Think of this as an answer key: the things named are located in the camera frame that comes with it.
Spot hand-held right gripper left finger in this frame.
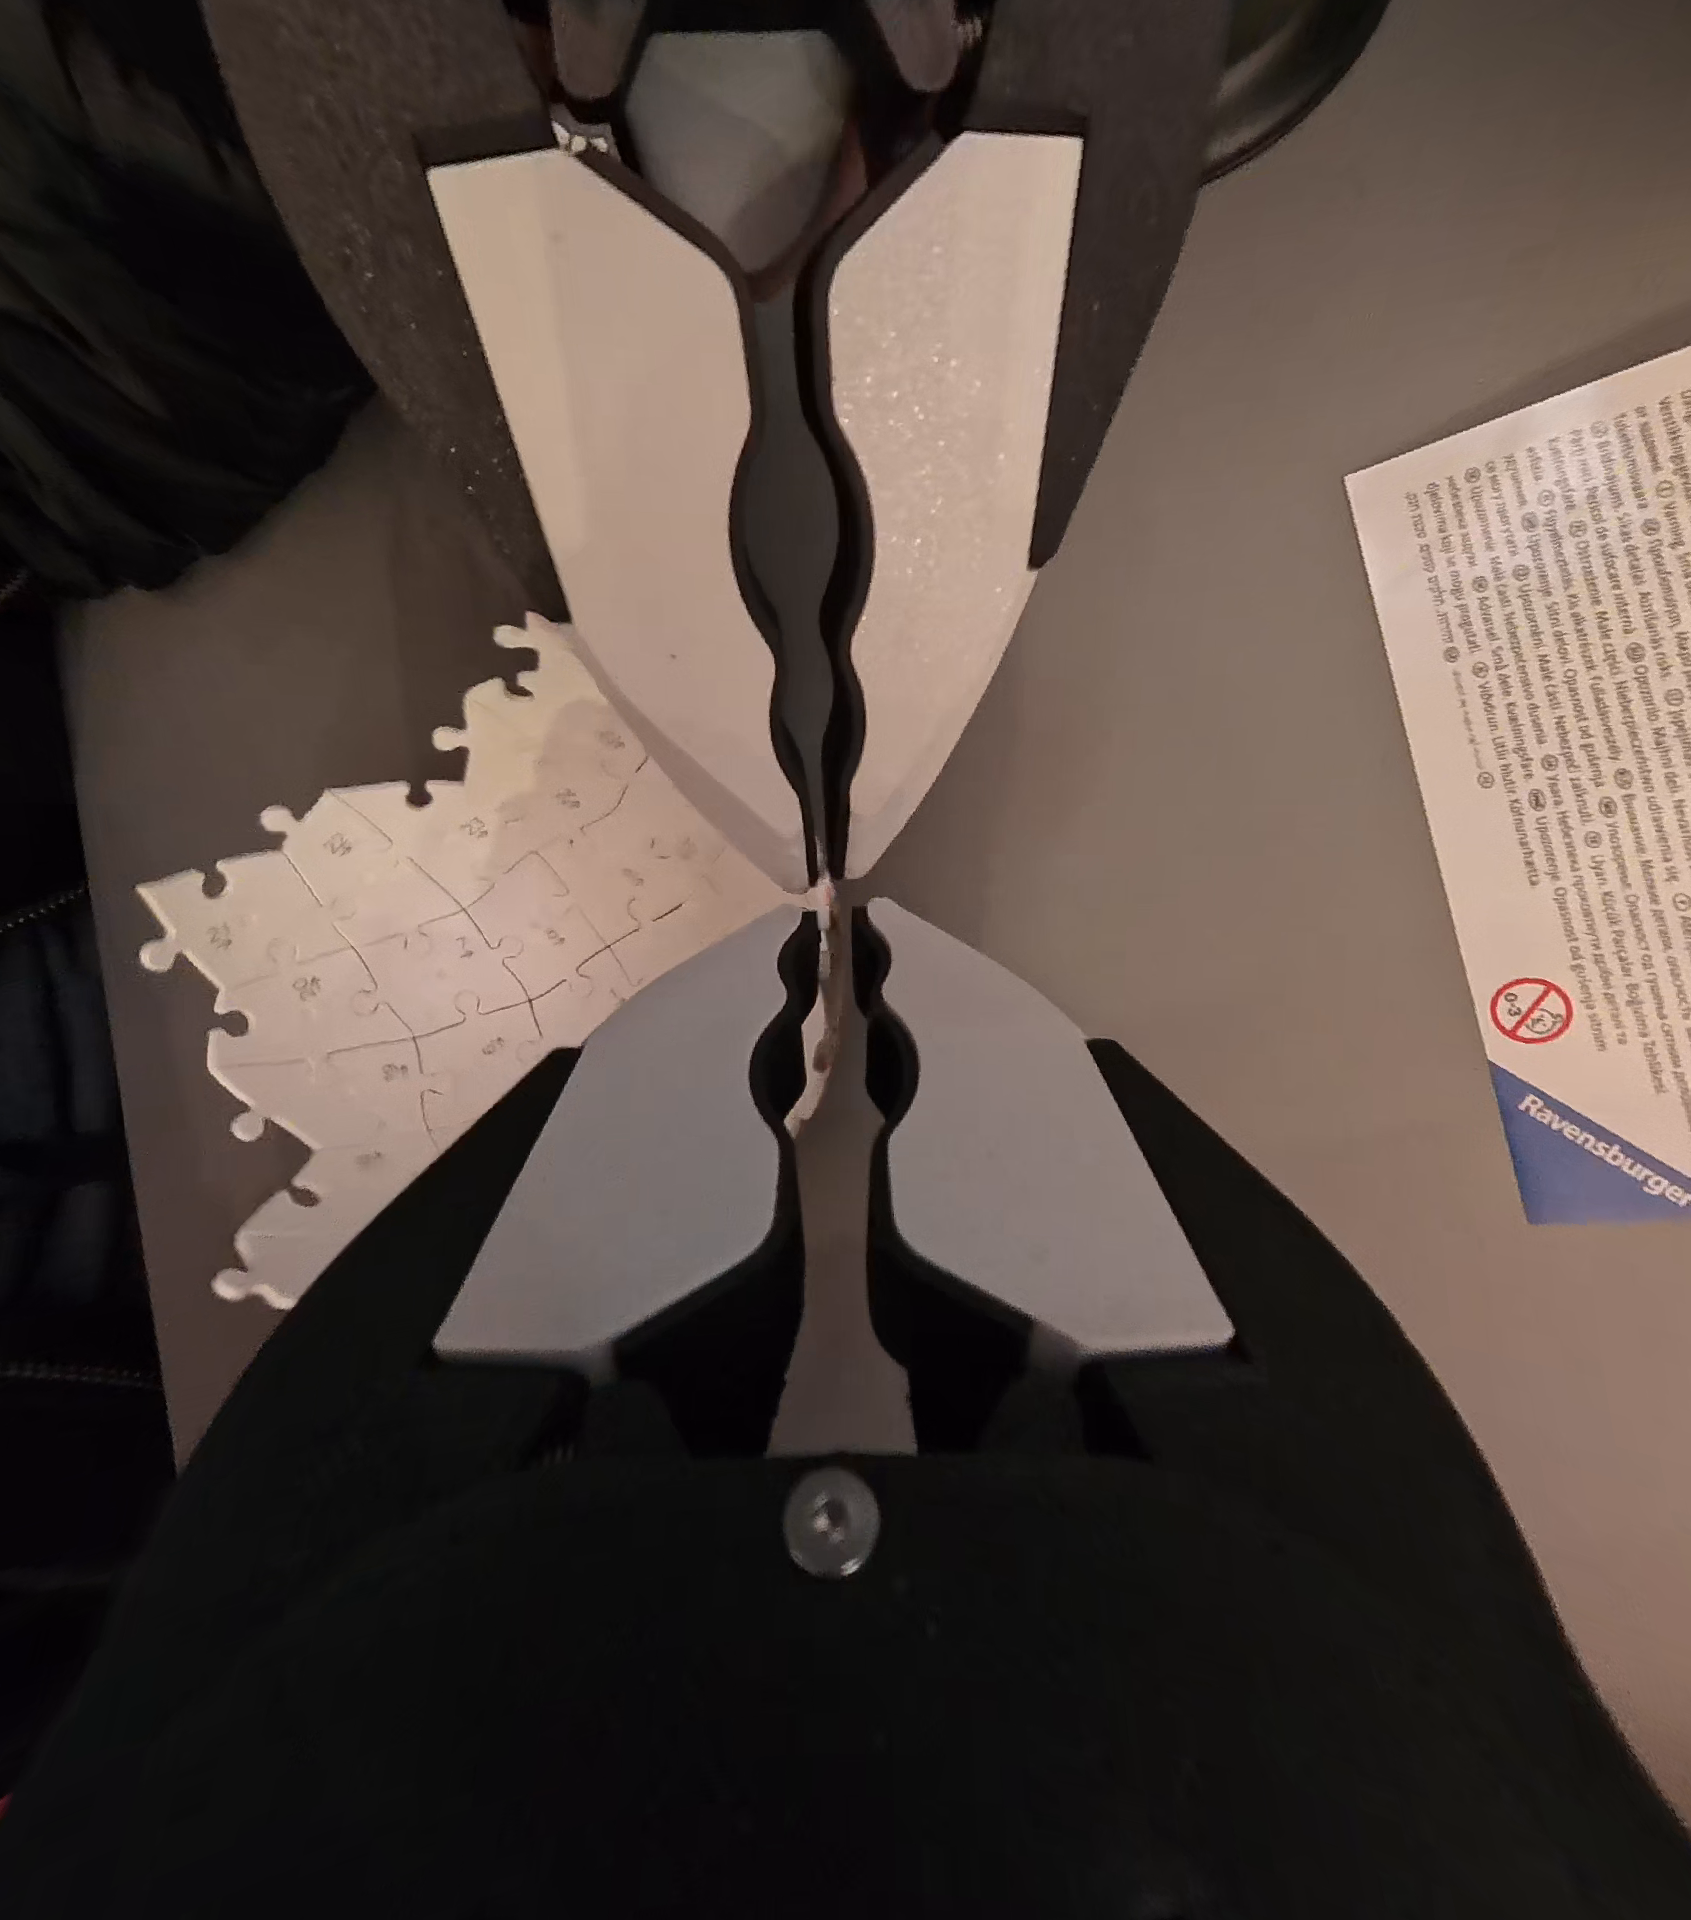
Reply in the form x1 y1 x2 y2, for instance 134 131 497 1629
431 899 805 1367

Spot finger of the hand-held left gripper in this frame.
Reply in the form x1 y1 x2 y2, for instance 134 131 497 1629
815 126 1089 883
426 146 811 890

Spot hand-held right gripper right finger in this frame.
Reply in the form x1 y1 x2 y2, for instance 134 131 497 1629
845 896 1237 1363

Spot partly built puzzle ball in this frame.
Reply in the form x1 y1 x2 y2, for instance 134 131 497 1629
138 611 829 1309

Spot black ball stand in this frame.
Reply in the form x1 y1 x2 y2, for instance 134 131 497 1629
1201 0 1393 185

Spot person's jacketed torso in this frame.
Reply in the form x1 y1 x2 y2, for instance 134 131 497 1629
0 0 382 1908

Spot folded paper leaflet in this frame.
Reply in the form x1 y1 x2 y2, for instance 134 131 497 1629
1343 306 1691 1224

